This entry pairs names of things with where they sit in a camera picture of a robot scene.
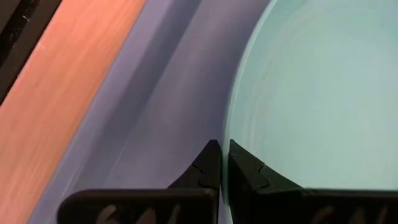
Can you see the black aluminium table frame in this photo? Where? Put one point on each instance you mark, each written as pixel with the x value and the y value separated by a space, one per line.
pixel 18 40

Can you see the blue plastic tray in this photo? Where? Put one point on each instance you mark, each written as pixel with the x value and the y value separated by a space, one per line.
pixel 155 93

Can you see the teal bowl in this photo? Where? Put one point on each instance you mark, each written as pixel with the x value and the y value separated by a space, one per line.
pixel 311 93

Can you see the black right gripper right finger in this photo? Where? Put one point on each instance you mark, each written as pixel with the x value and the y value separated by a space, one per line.
pixel 280 202

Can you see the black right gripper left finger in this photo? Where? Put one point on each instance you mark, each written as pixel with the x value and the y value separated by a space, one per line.
pixel 140 205

